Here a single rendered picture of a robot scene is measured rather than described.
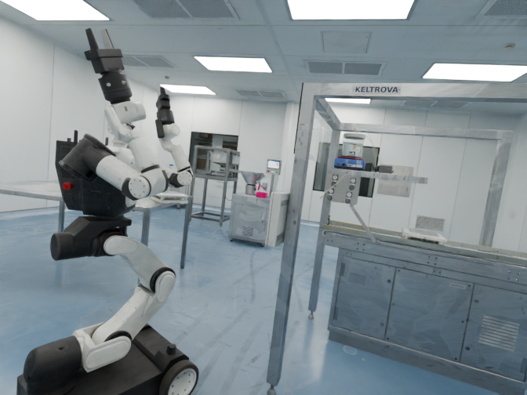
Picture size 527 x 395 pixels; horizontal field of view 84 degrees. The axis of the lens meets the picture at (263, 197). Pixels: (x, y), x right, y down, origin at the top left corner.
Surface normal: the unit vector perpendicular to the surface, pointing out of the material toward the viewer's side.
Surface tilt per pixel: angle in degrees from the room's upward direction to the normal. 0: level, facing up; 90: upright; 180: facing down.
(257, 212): 90
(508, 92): 90
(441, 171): 90
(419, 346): 90
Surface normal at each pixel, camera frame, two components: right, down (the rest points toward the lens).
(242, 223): -0.26, 0.05
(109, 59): 0.89, 0.02
